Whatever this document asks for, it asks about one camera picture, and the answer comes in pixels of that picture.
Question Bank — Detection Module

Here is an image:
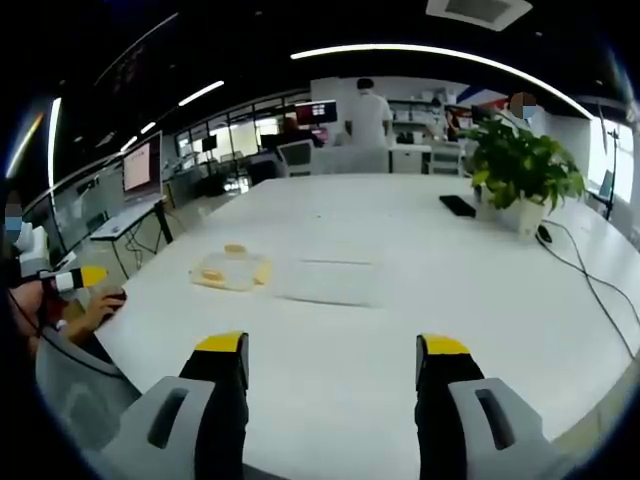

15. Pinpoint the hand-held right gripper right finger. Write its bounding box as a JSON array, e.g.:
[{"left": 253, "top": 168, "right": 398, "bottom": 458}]
[{"left": 414, "top": 332, "right": 571, "bottom": 480}]

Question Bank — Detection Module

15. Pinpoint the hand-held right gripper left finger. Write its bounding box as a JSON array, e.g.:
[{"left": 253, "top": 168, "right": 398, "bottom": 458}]
[{"left": 99, "top": 330, "right": 250, "bottom": 480}]

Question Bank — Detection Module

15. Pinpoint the person's left hand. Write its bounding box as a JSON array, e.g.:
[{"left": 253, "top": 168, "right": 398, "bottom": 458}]
[{"left": 64, "top": 291, "right": 127, "bottom": 347}]

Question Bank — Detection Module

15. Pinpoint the white side desk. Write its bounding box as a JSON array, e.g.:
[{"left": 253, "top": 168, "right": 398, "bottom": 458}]
[{"left": 88, "top": 196, "right": 174, "bottom": 281}]

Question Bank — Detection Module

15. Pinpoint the grey office chair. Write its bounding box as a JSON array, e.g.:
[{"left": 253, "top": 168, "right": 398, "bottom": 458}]
[{"left": 33, "top": 323, "right": 144, "bottom": 454}]

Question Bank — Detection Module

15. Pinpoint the large pink-screen monitor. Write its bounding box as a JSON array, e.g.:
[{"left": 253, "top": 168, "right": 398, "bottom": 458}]
[{"left": 121, "top": 130, "right": 165, "bottom": 205}]

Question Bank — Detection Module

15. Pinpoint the yellow plastic piece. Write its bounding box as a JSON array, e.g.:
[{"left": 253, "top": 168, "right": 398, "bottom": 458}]
[{"left": 253, "top": 258, "right": 275, "bottom": 287}]

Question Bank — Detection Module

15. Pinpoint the clear plastic sheet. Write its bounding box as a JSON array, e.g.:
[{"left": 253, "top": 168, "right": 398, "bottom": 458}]
[{"left": 273, "top": 258, "right": 387, "bottom": 308}]

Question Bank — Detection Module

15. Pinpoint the black flat keyboard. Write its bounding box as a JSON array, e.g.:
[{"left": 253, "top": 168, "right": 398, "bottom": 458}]
[{"left": 438, "top": 194, "right": 477, "bottom": 218}]

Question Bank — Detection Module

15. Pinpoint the short ceiling light strip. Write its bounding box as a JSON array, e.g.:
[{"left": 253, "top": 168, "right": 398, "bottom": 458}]
[{"left": 177, "top": 79, "right": 226, "bottom": 108}]

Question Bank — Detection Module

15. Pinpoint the white mesh office chair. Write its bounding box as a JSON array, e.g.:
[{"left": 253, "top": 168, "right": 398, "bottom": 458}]
[{"left": 276, "top": 138, "right": 317, "bottom": 178}]

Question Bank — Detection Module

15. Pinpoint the white low cabinet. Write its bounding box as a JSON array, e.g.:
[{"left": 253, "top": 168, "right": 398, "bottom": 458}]
[{"left": 388, "top": 143, "right": 432, "bottom": 176}]

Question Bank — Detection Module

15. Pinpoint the green potted plant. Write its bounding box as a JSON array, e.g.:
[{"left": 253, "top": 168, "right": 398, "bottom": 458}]
[{"left": 457, "top": 113, "right": 587, "bottom": 239}]

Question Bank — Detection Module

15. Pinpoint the black tripod stand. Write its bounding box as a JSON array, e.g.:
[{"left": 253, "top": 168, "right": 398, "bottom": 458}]
[{"left": 598, "top": 115, "right": 624, "bottom": 222}]

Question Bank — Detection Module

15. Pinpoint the red-screen monitor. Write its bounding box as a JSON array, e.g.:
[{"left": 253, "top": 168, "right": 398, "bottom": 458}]
[{"left": 294, "top": 99, "right": 338, "bottom": 127}]

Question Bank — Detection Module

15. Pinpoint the long curved ceiling light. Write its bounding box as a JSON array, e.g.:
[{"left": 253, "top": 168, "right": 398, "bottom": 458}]
[{"left": 289, "top": 43, "right": 597, "bottom": 121}]

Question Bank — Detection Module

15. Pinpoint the ceiling air vent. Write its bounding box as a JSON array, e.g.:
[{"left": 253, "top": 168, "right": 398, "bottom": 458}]
[{"left": 425, "top": 0, "right": 534, "bottom": 32}]

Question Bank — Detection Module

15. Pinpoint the black cable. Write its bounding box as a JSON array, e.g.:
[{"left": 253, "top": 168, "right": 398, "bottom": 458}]
[{"left": 537, "top": 218, "right": 640, "bottom": 359}]

